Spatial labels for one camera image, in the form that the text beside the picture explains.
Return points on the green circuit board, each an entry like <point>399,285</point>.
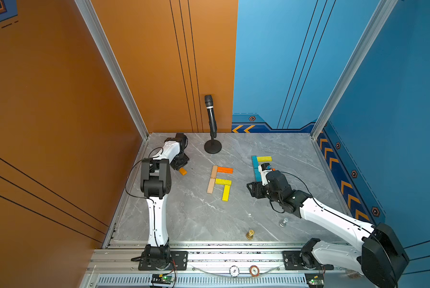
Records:
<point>315,280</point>
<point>162,280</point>

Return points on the yellow block diagonal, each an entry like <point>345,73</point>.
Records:
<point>223,182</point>

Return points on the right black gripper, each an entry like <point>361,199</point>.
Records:
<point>256,188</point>

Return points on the right green circuit board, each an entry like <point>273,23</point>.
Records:
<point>315,280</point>

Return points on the teal block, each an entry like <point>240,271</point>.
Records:
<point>257,175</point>
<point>255,163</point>

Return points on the black microphone on stand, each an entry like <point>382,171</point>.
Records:
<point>212,146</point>

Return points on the brass cylinder weight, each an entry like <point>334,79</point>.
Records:
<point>250,234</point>

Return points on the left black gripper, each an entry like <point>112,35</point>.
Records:
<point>176,167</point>

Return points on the white round disc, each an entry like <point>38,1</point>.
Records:
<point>234,271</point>

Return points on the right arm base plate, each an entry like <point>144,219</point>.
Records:
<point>297,261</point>

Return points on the left green circuit board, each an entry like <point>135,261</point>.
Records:
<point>162,280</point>

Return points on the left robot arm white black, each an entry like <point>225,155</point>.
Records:
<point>156,185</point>

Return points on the yellow block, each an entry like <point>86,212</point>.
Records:
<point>264,158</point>
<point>226,193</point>

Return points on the tan block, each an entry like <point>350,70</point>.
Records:
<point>214,172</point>
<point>211,185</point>

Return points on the copper round disc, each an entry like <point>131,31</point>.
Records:
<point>254,271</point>

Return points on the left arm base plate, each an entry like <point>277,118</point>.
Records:
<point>166,261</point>

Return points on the aluminium front rail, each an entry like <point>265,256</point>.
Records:
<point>218,257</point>

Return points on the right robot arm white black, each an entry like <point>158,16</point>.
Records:
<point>372,250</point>

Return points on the silver cylinder weight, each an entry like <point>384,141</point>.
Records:
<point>283,222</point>

